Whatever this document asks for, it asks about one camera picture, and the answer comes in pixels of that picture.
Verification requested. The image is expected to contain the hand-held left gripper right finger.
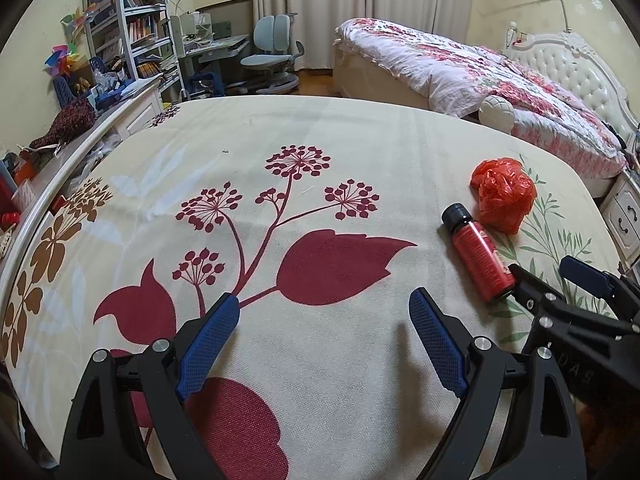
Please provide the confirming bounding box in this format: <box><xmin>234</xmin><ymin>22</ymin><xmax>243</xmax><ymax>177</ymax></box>
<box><xmin>408</xmin><ymin>287</ymin><xmax>586</xmax><ymax>480</ymax></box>

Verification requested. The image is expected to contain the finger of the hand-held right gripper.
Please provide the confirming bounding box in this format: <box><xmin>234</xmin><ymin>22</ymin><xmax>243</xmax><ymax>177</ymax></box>
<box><xmin>507</xmin><ymin>262</ymin><xmax>640</xmax><ymax>356</ymax></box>
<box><xmin>559</xmin><ymin>255</ymin><xmax>640</xmax><ymax>321</ymax></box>

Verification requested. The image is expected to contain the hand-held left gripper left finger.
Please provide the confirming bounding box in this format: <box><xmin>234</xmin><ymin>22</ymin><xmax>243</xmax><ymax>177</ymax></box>
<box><xmin>59</xmin><ymin>292</ymin><xmax>242</xmax><ymax>480</ymax></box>

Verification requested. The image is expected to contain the red bottle with black cap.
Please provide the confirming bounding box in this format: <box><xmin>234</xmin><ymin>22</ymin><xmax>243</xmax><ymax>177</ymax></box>
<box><xmin>441</xmin><ymin>203</ymin><xmax>517</xmax><ymax>303</ymax></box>

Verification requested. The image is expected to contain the red plastic bag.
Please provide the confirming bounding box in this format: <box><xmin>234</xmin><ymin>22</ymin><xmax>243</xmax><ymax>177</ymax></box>
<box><xmin>469</xmin><ymin>157</ymin><xmax>537</xmax><ymax>236</ymax></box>

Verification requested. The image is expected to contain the person's right forearm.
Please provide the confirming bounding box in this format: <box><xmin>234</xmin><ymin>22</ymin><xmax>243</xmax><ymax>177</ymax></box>
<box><xmin>575</xmin><ymin>390</ymin><xmax>640</xmax><ymax>480</ymax></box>

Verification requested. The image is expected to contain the white nightstand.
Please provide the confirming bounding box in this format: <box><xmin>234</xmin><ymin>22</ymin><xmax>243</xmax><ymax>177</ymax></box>
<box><xmin>600</xmin><ymin>170</ymin><xmax>640</xmax><ymax>261</ymax></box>

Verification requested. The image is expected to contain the cream flower print bedsheet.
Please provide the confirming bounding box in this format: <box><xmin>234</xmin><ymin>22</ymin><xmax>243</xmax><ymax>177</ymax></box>
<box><xmin>0</xmin><ymin>95</ymin><xmax>626</xmax><ymax>480</ymax></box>

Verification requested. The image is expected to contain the white bed with tufted headboard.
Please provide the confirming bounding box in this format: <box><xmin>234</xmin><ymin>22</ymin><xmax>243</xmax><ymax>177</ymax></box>
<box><xmin>332</xmin><ymin>22</ymin><xmax>640</xmax><ymax>181</ymax></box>

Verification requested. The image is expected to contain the pink floral quilt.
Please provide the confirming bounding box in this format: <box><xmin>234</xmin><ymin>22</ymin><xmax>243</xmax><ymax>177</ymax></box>
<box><xmin>336</xmin><ymin>17</ymin><xmax>628</xmax><ymax>178</ymax></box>

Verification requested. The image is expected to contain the white curved headboard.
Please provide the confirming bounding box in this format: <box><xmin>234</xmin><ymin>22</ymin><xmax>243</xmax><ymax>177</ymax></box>
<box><xmin>0</xmin><ymin>77</ymin><xmax>166</xmax><ymax>306</ymax></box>

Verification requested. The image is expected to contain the pile of assorted toys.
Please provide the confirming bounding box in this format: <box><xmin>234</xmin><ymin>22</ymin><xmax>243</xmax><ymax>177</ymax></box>
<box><xmin>0</xmin><ymin>145</ymin><xmax>56</xmax><ymax>261</ymax></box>

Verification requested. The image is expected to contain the white cabinet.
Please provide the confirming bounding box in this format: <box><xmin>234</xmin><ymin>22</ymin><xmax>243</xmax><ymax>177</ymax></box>
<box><xmin>115</xmin><ymin>85</ymin><xmax>166</xmax><ymax>131</ymax></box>

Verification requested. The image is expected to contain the blue step stool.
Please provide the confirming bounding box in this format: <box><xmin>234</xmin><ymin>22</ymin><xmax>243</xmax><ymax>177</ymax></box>
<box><xmin>190</xmin><ymin>72</ymin><xmax>226</xmax><ymax>101</ymax></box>

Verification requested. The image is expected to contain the dark red knitted cloth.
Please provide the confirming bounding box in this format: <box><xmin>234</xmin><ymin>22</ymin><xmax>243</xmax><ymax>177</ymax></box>
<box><xmin>30</xmin><ymin>97</ymin><xmax>98</xmax><ymax>150</ymax></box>

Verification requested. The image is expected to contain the blue plastic basket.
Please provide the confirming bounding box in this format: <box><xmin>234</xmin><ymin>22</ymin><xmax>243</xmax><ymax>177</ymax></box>
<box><xmin>52</xmin><ymin>57</ymin><xmax>108</xmax><ymax>108</ymax></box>

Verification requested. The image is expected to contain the grey study desk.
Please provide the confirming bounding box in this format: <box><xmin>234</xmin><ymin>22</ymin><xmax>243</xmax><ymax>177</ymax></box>
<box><xmin>182</xmin><ymin>32</ymin><xmax>251</xmax><ymax>98</ymax></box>

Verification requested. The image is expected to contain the grey blue office chair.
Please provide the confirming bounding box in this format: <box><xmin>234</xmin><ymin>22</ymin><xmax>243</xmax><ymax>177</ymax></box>
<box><xmin>240</xmin><ymin>12</ymin><xmax>306</xmax><ymax>96</ymax></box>

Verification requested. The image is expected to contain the colourful pinwheel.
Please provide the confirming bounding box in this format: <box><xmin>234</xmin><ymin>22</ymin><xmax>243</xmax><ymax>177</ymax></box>
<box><xmin>47</xmin><ymin>5</ymin><xmax>96</xmax><ymax>78</ymax></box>

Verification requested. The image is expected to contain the white bookshelf with books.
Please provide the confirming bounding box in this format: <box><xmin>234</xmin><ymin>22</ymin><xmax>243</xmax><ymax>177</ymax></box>
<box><xmin>82</xmin><ymin>0</ymin><xmax>183</xmax><ymax>106</ymax></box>

